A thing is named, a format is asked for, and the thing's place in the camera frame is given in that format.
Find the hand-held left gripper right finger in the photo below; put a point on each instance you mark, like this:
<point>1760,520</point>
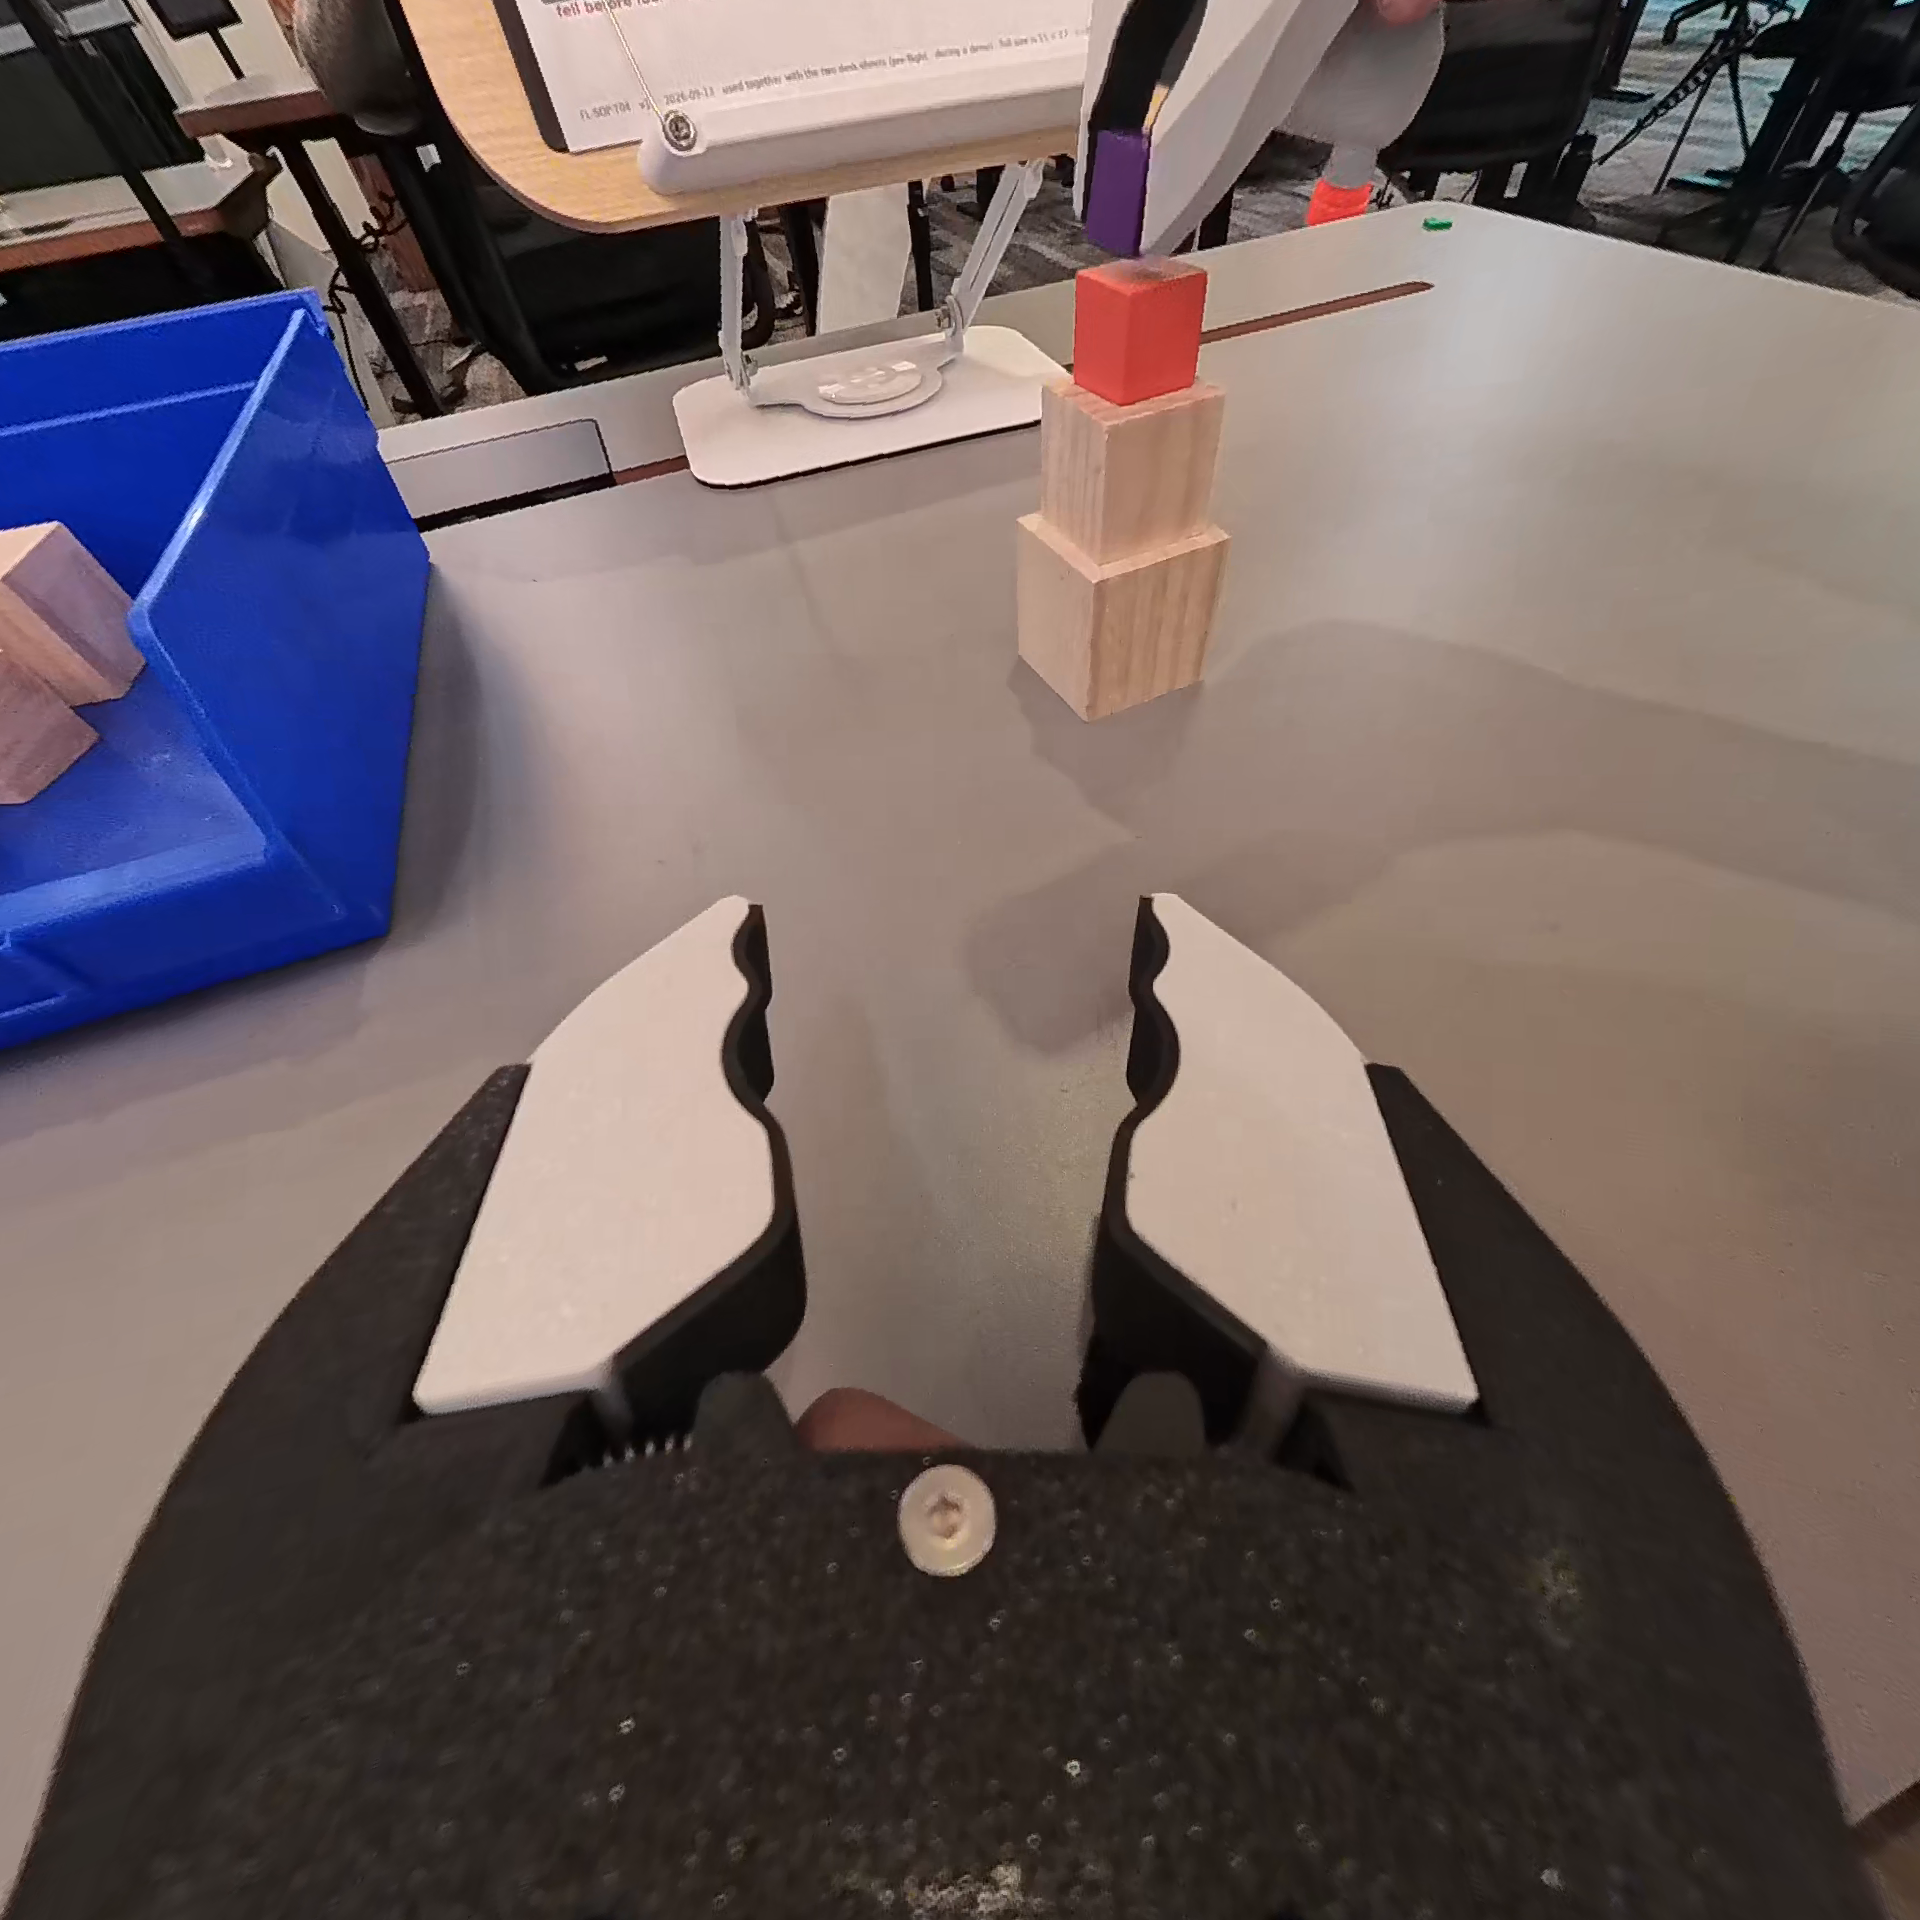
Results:
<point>1291,1201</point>

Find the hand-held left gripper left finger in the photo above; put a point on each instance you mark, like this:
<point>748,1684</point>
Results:
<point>601,1201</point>

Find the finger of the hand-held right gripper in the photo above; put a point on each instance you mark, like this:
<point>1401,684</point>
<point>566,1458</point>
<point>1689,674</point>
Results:
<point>1247,91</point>
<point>1141,60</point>

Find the purple wooden cube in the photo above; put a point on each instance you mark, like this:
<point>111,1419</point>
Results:
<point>1115,191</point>

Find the red wooden cube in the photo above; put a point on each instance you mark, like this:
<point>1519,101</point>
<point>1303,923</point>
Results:
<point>1138,330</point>

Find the medium wooden cube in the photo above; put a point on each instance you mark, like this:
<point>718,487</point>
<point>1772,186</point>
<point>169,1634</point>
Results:
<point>1129,474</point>
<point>30,737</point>

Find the large wooden cube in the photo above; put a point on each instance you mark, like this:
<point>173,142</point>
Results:
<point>61,616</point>
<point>1116,625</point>

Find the blue plastic bin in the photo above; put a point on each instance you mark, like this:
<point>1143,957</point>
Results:
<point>271,691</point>

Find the black office chair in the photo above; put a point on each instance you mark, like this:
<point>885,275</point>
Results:
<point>1501,91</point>
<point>571,286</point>
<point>1847,136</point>

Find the orange striped traffic cone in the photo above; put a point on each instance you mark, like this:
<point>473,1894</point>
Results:
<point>1343,203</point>

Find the white instruction sheet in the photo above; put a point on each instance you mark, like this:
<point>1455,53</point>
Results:
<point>781,47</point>

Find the white folding stand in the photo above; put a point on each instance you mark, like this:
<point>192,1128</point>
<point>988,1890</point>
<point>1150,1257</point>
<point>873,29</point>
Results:
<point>870,421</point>

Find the brown wooden desk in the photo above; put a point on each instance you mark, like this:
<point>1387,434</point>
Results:
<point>137,204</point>

